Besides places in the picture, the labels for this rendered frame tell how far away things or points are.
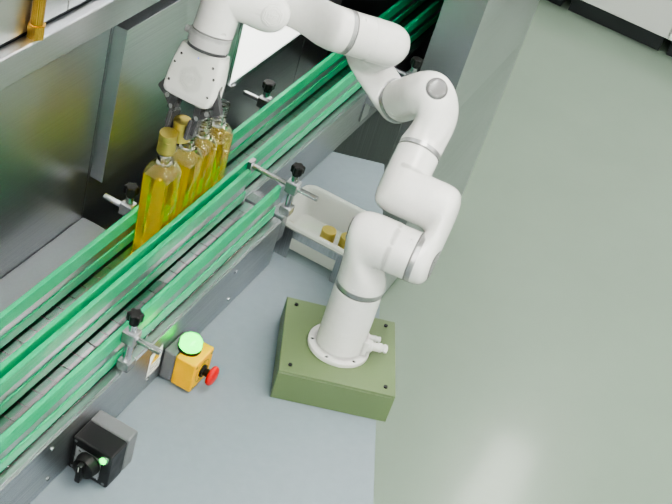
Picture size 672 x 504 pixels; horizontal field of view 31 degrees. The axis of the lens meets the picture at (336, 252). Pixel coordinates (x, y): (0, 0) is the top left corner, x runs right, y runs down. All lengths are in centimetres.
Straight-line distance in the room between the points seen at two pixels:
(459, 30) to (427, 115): 94
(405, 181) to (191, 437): 61
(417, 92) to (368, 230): 28
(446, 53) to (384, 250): 113
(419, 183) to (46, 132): 68
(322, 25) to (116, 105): 41
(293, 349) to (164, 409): 28
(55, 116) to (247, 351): 62
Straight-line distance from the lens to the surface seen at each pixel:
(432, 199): 224
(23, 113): 209
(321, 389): 234
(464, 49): 322
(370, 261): 223
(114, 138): 235
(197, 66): 220
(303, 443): 230
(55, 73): 212
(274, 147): 268
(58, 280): 222
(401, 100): 232
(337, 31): 224
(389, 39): 228
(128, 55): 225
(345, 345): 235
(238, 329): 248
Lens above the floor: 241
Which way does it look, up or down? 37 degrees down
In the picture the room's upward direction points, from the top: 18 degrees clockwise
